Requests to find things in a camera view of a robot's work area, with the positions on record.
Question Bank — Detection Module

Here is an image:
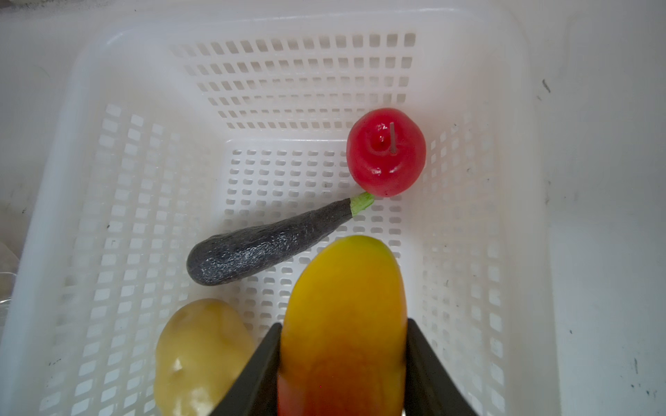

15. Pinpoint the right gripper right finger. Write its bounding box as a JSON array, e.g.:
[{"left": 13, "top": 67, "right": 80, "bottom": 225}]
[{"left": 404, "top": 318, "right": 476, "bottom": 416}]

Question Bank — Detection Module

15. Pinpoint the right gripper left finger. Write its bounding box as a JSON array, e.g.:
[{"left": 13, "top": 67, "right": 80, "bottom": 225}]
[{"left": 210, "top": 322, "right": 283, "bottom": 416}]

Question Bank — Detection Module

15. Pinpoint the yellow potato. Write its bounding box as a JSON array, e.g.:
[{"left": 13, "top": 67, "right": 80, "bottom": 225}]
[{"left": 154, "top": 298, "right": 256, "bottom": 415}]

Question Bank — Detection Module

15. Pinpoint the red yellow mango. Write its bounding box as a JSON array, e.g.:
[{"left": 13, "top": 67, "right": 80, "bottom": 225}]
[{"left": 277, "top": 236, "right": 408, "bottom": 415}]

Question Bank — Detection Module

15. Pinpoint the red apple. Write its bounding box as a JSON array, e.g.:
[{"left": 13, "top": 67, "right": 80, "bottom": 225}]
[{"left": 346, "top": 107, "right": 427, "bottom": 198}]

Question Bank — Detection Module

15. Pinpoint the dark purple eggplant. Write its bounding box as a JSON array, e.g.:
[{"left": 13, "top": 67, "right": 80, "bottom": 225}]
[{"left": 186, "top": 192, "right": 375, "bottom": 286}]

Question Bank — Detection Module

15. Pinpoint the white plastic perforated basket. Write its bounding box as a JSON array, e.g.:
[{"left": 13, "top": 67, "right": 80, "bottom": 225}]
[{"left": 1, "top": 1, "right": 560, "bottom": 415}]

